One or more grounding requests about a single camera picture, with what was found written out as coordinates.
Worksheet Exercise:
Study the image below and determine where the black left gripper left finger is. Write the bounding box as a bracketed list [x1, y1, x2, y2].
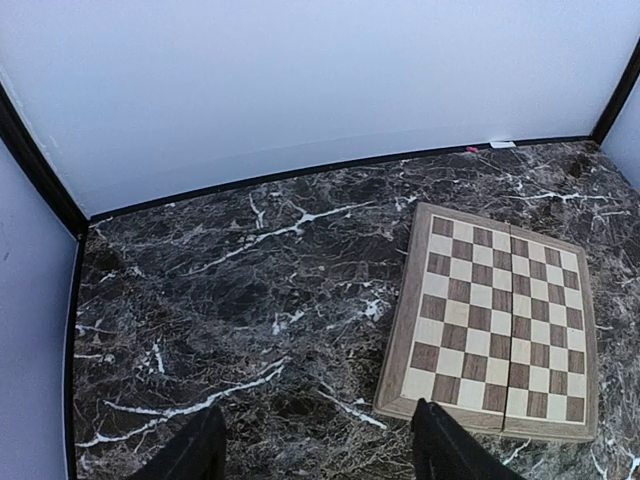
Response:
[128, 406, 227, 480]

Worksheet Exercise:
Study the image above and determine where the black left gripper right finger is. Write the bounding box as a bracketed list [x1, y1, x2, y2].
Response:
[411, 398, 522, 480]

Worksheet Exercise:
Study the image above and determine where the black enclosure frame post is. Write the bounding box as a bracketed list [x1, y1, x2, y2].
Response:
[1, 85, 89, 242]
[589, 0, 640, 149]

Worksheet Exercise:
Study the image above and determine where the white paper label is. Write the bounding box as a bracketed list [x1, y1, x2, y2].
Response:
[489, 141, 516, 149]

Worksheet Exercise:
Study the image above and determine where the black enclosure frame post right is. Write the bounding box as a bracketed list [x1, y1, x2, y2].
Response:
[589, 0, 640, 149]

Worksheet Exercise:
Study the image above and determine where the black enclosure frame post left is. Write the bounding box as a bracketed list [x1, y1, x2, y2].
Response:
[1, 85, 89, 242]

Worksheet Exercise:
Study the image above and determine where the wooden chess board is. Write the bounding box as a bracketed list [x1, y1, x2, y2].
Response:
[374, 203, 599, 443]

